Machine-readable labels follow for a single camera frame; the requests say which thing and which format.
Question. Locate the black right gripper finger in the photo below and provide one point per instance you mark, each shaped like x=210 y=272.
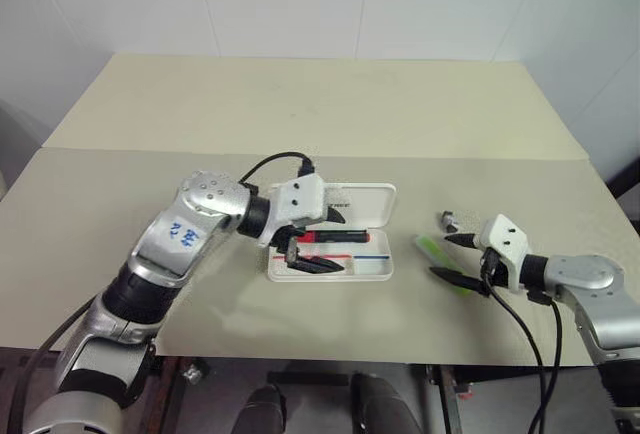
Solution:
x=456 y=277
x=462 y=239

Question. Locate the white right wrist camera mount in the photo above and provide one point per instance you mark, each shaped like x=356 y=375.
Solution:
x=506 y=244

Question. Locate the light green marker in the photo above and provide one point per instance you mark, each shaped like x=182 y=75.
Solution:
x=434 y=251

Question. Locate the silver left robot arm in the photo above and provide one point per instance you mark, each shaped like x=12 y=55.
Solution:
x=165 y=249

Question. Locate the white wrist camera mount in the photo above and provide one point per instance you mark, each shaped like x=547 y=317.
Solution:
x=300 y=199
x=506 y=244

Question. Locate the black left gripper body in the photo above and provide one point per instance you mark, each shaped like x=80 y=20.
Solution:
x=283 y=237

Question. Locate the white plastic pencil case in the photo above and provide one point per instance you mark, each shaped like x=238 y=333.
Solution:
x=365 y=204

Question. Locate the small grey clip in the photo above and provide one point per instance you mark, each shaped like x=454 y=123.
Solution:
x=449 y=221

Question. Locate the small silver bracket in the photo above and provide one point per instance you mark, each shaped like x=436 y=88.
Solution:
x=196 y=372

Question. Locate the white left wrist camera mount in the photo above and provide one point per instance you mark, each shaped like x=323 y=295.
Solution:
x=300 y=199

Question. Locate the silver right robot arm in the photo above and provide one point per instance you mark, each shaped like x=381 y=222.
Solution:
x=585 y=284

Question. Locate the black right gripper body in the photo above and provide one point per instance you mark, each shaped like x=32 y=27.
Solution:
x=491 y=269

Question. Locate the red and black marker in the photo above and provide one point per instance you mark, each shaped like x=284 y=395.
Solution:
x=342 y=237

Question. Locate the metal table frame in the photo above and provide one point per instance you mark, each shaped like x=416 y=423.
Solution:
x=447 y=394

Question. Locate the dark rounded shape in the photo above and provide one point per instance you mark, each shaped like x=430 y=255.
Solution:
x=261 y=411
x=382 y=404

